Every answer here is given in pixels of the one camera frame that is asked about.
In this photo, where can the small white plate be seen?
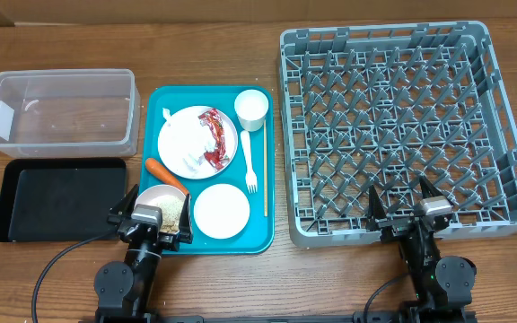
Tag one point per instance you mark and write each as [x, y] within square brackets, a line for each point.
[221, 211]

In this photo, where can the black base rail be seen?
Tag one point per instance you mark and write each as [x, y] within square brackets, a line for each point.
[357, 317]

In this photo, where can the white cup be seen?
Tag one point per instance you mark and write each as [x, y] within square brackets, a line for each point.
[251, 107]

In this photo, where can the black tray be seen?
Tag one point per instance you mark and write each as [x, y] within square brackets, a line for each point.
[59, 199]

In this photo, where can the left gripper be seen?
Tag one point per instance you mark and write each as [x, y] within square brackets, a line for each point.
[171, 241]

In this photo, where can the pink bowl with food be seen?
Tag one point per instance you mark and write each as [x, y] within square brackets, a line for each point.
[170, 200]

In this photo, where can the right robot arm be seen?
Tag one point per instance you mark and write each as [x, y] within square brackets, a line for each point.
[442, 284]

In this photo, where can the white plastic fork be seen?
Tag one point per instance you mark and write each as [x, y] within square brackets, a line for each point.
[250, 177]

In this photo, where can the orange carrot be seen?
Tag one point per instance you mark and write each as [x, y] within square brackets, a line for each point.
[164, 175]

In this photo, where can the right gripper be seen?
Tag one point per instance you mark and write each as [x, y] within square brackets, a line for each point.
[393, 227]

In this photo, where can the red snack wrapper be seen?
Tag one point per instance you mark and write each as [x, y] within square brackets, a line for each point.
[215, 153]

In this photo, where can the white tissue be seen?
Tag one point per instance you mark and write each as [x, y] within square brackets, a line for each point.
[182, 140]

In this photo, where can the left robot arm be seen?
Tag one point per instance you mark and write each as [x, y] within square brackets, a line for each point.
[124, 287]

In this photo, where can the teal serving tray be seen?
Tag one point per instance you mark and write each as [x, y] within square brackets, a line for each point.
[259, 232]

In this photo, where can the wooden chopstick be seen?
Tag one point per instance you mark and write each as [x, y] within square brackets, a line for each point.
[265, 168]

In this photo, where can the grey dishwasher rack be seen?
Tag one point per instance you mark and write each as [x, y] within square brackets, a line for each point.
[380, 106]

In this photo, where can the large white plate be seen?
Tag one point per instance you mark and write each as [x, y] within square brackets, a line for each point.
[231, 140]

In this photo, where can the clear plastic bin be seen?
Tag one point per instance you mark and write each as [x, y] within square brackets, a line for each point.
[69, 113]

